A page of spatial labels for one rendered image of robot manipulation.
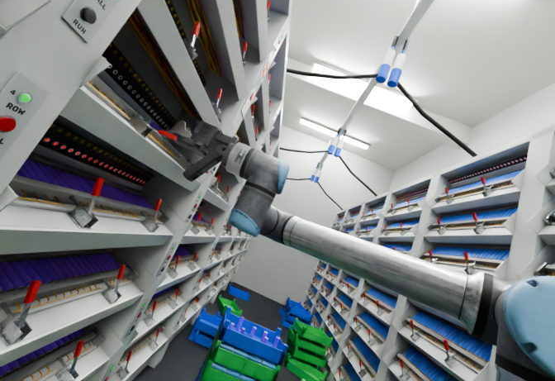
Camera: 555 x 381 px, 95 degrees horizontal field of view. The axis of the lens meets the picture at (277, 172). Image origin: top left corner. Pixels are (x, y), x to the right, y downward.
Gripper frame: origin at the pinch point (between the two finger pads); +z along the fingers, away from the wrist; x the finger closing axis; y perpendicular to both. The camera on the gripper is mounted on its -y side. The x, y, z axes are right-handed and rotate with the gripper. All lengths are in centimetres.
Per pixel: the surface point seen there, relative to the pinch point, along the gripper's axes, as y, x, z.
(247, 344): -59, -56, -48
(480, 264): 13, -49, -129
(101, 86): -2.9, 30.7, -3.6
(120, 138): -8.9, 25.1, -7.4
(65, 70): -5.9, 41.1, -8.3
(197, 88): 12.0, 11.4, -7.6
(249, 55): 50, -22, -1
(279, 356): -58, -58, -63
